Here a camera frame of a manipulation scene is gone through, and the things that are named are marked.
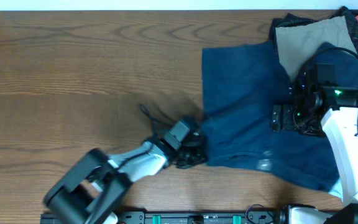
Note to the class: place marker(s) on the white light blue cloth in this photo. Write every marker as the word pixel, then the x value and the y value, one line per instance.
pixel 337 190

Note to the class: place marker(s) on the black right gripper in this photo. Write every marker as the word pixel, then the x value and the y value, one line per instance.
pixel 287 123

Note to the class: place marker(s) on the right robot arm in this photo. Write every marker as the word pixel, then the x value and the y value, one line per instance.
pixel 322 108

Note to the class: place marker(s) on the dark plaid garment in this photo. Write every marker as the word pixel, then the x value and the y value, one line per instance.
pixel 291 20

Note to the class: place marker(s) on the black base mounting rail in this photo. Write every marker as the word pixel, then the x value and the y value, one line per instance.
pixel 253 216

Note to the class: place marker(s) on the beige khaki shorts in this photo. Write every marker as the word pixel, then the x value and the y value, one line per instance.
pixel 297 44

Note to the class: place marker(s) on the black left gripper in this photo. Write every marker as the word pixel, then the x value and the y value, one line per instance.
pixel 201 155

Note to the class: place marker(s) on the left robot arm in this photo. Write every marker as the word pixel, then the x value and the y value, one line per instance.
pixel 91 190

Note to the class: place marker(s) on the dark blue denim shorts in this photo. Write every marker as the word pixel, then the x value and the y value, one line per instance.
pixel 240 87

